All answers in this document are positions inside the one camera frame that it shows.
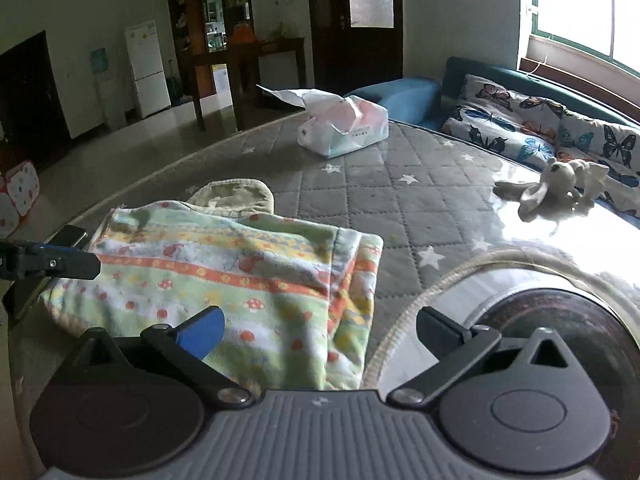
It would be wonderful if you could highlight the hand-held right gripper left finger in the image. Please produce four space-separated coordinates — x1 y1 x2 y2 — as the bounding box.
65 305 256 409

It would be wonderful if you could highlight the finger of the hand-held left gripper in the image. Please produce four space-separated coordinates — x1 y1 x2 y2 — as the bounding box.
0 241 101 281

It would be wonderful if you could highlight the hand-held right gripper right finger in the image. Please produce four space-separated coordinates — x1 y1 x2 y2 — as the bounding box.
387 305 583 408

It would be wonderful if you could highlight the mushroom print striped cloth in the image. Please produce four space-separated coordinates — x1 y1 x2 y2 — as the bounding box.
39 200 385 396

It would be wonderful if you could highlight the black smartphone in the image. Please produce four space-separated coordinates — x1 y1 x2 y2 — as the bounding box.
2 225 89 322

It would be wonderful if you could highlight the round dark basket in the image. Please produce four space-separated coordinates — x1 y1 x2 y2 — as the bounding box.
362 247 640 396

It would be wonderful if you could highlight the beige green cloth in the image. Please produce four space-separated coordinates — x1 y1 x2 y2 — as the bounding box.
186 177 275 222

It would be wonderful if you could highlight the grey quilted star mat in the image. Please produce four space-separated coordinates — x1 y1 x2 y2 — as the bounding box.
7 110 640 411

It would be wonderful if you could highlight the dark wooden cabinet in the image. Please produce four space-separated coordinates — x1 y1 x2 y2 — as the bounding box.
0 30 72 162

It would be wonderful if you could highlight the white plush toy animal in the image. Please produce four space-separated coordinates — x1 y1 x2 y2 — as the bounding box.
492 157 611 222

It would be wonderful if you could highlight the water dispenser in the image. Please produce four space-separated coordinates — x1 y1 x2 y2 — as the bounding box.
90 47 127 131

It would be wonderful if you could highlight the white refrigerator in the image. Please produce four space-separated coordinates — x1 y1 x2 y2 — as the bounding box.
124 20 172 120

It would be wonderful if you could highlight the butterfly print pillow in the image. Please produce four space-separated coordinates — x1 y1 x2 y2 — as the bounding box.
441 74 568 171
556 107 640 192

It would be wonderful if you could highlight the white tissue pack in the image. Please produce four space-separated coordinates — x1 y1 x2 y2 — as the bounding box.
256 84 390 158

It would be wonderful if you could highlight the blue sofa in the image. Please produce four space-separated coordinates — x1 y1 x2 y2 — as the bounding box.
344 56 640 221

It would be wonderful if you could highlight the wooden display cabinet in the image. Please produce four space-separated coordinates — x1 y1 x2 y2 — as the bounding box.
166 0 257 112

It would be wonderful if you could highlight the dark wooden table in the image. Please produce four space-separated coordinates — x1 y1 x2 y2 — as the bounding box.
192 36 307 132

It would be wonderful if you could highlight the dark door with frosted pane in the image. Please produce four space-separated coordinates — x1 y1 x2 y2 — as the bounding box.
306 0 404 95

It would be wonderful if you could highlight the window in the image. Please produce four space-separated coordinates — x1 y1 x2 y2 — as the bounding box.
529 0 640 81

